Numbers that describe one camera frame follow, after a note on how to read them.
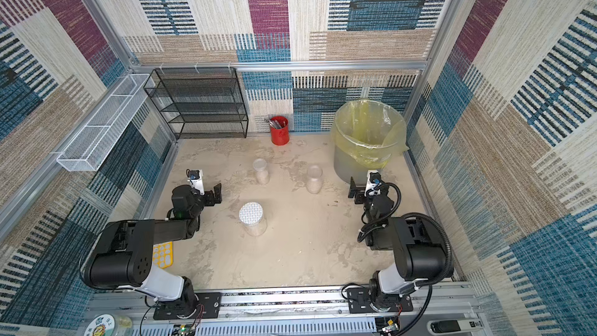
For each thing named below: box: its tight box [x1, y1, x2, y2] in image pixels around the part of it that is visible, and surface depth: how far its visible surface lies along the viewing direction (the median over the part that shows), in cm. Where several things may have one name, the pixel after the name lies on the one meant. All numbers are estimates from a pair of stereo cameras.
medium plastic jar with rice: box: [306, 164, 323, 195], surface depth 99 cm
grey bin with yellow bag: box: [331, 98, 410, 186], surface depth 94 cm
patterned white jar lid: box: [238, 201, 264, 225], surface depth 83 cm
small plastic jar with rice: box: [252, 157, 269, 186], surface depth 101 cm
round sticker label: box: [83, 313, 116, 336], surface depth 65 cm
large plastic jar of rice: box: [238, 201, 268, 238], surface depth 83 cm
